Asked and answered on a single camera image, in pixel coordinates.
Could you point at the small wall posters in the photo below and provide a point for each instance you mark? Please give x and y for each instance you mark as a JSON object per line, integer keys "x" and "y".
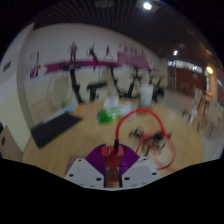
{"x": 35, "y": 65}

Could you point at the wooden chair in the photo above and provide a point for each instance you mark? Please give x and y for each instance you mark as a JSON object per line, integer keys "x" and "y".
{"x": 10, "y": 146}

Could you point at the red charger block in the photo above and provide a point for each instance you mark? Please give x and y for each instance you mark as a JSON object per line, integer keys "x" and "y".
{"x": 112, "y": 158}

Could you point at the green wet wipes pack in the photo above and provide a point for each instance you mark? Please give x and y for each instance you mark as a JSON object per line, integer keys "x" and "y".
{"x": 110, "y": 115}

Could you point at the blue and orange marker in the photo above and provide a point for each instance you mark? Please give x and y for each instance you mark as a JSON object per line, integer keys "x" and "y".
{"x": 74, "y": 107}

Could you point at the group of wooden chairs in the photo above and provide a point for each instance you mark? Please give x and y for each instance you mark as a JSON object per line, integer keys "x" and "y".
{"x": 206, "y": 115}

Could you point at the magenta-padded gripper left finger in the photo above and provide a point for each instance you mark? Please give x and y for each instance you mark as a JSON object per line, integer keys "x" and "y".
{"x": 83, "y": 171}

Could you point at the black flat mat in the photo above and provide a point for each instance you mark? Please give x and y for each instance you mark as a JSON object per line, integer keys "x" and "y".
{"x": 55, "y": 130}

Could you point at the dark wall sign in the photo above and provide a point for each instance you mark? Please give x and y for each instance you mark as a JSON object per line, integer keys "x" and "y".
{"x": 6, "y": 66}

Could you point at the white tissue pack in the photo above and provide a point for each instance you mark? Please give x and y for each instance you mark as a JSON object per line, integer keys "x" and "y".
{"x": 111, "y": 101}

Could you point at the group of ceiling lights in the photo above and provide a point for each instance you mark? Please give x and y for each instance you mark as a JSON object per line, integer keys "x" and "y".
{"x": 147, "y": 5}

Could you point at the white cup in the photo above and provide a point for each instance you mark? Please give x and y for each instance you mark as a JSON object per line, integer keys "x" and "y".
{"x": 146, "y": 95}

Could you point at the group of exercise bikes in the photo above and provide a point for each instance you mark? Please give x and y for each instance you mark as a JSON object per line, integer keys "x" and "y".
{"x": 74, "y": 83}

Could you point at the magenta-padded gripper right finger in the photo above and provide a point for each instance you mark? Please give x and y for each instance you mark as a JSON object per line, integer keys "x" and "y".
{"x": 141, "y": 170}

